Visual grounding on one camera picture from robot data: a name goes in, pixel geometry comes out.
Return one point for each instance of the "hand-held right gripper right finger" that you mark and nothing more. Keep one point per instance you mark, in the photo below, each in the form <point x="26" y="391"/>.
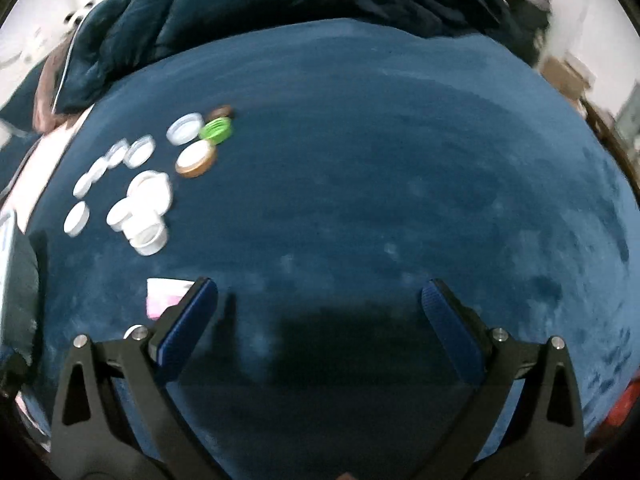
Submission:
<point x="450" y="330"/>

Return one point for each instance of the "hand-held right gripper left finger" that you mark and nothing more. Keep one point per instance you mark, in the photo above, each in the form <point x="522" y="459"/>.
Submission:
<point x="192" y="315"/>

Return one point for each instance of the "white round cap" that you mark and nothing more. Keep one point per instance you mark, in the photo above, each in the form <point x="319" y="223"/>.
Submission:
<point x="119" y="214"/>

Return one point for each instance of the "large white jar lid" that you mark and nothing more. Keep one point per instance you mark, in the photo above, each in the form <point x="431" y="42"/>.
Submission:
<point x="150" y="187"/>

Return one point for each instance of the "medium white bottle cap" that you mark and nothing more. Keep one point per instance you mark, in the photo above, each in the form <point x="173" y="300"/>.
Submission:
<point x="76" y="218"/>

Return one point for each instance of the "tan lid with white liner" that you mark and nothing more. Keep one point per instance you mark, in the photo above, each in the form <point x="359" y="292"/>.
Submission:
<point x="196" y="158"/>

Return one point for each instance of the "small white bottle cap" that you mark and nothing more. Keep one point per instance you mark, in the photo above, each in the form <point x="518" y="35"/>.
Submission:
<point x="99" y="167"/>
<point x="82" y="185"/>

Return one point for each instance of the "small clear plastic cap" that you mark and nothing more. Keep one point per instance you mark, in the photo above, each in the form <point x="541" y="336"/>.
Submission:
<point x="116" y="154"/>
<point x="139" y="151"/>

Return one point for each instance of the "light blue mesh basket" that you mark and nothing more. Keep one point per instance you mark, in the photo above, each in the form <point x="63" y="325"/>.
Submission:
<point x="22" y="285"/>

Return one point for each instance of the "green bottle cap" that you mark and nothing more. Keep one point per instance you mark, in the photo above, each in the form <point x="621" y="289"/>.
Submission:
<point x="216" y="130"/>

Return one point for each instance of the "translucent white ribbed cap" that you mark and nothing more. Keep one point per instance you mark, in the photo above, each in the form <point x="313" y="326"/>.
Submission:
<point x="185" y="128"/>

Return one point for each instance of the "small brown bottle cap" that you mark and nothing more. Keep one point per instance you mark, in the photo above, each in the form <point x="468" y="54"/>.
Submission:
<point x="222" y="111"/>

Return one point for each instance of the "pink and white box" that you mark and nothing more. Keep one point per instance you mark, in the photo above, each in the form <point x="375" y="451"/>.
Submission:
<point x="162" y="297"/>

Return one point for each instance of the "dark blue plush blanket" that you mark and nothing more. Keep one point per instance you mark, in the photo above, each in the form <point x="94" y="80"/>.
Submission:
<point x="350" y="160"/>

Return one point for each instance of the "pink bed sheet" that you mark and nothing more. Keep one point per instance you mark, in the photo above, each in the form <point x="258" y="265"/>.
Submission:
<point x="45" y="155"/>

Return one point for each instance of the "dark blue piped pillow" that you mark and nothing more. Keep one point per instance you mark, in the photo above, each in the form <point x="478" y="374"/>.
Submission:
<point x="20" y="100"/>
<point x="9" y="167"/>

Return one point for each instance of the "brown fleece blanket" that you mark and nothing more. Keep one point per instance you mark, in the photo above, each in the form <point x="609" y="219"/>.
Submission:
<point x="45" y="90"/>

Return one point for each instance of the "cardboard box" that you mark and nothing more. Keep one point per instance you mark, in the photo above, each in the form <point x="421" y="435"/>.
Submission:
<point x="562" y="72"/>

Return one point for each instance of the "dark blue crumpled duvet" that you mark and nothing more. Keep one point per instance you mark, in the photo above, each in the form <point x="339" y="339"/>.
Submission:
<point x="250" y="0"/>

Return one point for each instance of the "white bed headboard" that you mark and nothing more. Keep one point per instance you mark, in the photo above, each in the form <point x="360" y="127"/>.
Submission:
<point x="35" y="35"/>

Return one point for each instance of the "black garment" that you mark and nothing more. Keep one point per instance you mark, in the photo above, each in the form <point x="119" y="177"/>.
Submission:
<point x="530" y="15"/>

